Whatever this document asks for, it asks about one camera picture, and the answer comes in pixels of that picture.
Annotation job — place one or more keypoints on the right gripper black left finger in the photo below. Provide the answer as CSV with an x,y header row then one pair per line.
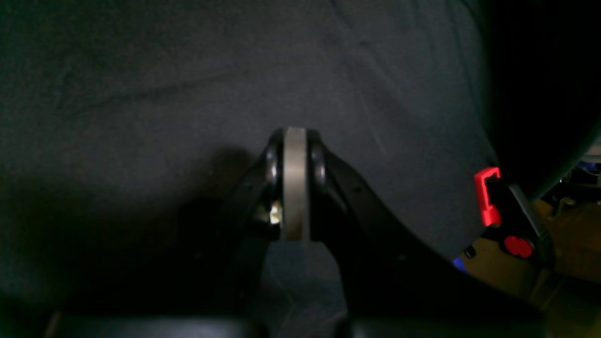
x,y
200,289

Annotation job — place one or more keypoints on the black tablecloth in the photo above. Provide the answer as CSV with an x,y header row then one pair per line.
x,y
116,113

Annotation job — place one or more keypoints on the red black clamp right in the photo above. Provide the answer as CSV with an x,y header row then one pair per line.
x,y
510,221

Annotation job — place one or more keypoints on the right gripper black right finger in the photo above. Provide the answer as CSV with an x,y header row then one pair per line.
x,y
394,285

